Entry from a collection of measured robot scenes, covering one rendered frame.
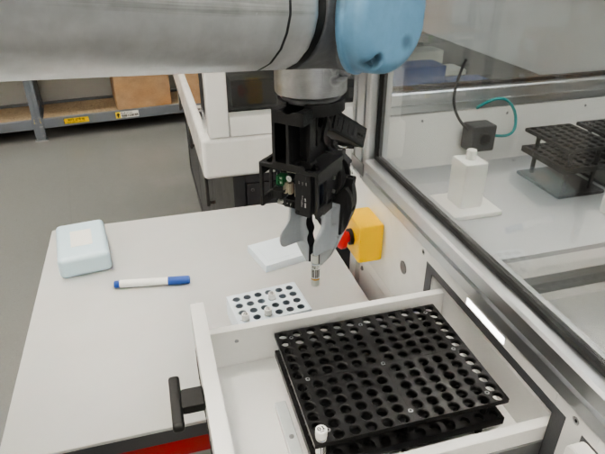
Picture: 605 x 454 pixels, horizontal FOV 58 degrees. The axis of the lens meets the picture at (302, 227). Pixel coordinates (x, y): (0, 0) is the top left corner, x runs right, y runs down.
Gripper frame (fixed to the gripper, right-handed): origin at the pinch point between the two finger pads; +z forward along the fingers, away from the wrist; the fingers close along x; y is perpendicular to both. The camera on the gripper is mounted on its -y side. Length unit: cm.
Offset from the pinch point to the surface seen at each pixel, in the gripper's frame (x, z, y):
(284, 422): 3.0, 14.9, 14.1
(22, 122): -319, 84, -174
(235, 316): -16.9, 19.8, -4.2
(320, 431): 9.7, 8.5, 18.2
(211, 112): -51, 2, -46
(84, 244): -55, 19, -8
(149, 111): -264, 86, -241
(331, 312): 1.4, 10.2, -1.6
